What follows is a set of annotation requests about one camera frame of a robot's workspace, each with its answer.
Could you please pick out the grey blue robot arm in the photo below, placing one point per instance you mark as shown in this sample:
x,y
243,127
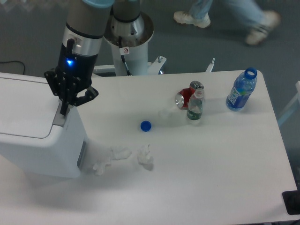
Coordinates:
x,y
85,27

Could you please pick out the blue plastic bottle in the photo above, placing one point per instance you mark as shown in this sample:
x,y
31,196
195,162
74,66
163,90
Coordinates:
x,y
242,88

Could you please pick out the white frame at right edge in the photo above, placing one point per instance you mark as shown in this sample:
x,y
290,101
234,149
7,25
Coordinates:
x,y
292,106

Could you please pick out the crumpled white tissue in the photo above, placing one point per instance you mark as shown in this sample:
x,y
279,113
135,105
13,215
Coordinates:
x,y
113,153
144,157

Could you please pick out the crumpled white tissue right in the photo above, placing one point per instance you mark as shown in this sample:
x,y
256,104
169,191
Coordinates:
x,y
144,157

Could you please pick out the crushed red soda can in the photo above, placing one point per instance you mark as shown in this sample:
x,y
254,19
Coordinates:
x,y
182,98

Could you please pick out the clear green-label bottle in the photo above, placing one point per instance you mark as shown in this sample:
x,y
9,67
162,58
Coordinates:
x,y
195,104

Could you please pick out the crumpled white tissue left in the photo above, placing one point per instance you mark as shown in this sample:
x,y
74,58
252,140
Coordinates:
x,y
113,153

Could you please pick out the black device at table corner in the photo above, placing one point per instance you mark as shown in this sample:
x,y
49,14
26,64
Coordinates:
x,y
292,202

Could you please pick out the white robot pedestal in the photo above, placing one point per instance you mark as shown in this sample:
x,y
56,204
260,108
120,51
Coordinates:
x,y
129,44

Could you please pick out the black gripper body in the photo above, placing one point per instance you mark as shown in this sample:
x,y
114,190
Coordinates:
x,y
77,66

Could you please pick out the white trash can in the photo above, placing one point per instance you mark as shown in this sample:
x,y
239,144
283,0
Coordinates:
x,y
33,134

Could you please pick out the walking person legs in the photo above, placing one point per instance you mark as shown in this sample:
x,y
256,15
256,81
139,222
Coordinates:
x,y
260,23

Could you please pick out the blue bottle cap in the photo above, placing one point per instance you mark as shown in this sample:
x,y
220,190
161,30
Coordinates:
x,y
145,126

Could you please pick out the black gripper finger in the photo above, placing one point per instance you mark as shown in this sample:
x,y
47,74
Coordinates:
x,y
63,86
89,95

